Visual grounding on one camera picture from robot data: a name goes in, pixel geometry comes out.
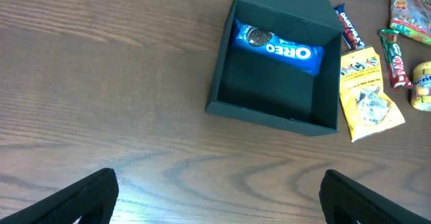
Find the black gift box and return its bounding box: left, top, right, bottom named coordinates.
left=205, top=0, right=342, bottom=136

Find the yellow Mentos bottle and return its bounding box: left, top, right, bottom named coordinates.
left=410, top=61, right=431, bottom=112

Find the purple Dairy Milk bar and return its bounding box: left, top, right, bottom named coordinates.
left=334, top=3, right=366, bottom=50

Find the red KitKat bar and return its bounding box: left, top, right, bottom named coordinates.
left=378, top=29, right=413, bottom=89

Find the blue Oreo cookie pack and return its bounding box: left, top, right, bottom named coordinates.
left=231, top=19, right=325, bottom=76

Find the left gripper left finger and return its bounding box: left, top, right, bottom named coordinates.
left=1, top=168, right=119, bottom=224

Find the yellow Hacks candy bag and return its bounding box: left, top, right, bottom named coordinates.
left=339, top=46, right=405, bottom=142

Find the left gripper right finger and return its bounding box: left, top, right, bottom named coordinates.
left=319, top=170, right=430, bottom=224

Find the Haribo gummy candy bag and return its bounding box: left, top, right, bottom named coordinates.
left=389, top=0, right=430, bottom=46

